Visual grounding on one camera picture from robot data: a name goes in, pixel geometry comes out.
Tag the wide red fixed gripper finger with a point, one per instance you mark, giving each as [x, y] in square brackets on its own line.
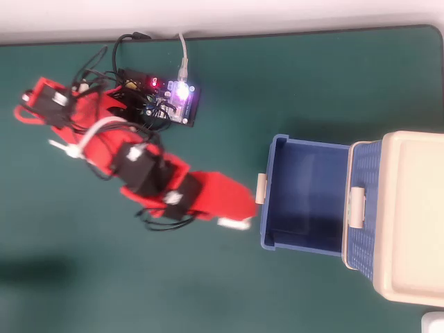
[229, 194]

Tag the narrow red moving gripper finger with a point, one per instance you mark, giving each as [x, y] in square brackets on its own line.
[225, 215]

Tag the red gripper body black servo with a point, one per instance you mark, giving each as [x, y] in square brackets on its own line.
[184, 196]

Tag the white building block cube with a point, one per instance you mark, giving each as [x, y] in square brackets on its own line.
[234, 224]

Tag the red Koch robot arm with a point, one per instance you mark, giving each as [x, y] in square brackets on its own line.
[100, 149]

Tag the dark green table mat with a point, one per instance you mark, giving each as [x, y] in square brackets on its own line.
[222, 295]

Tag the black controller circuit board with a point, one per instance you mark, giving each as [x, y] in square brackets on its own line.
[173, 100]

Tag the white object corner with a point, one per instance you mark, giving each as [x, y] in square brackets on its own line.
[433, 322]

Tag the beige plastic drawer cabinet frame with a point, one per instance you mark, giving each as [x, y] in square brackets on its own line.
[412, 215]

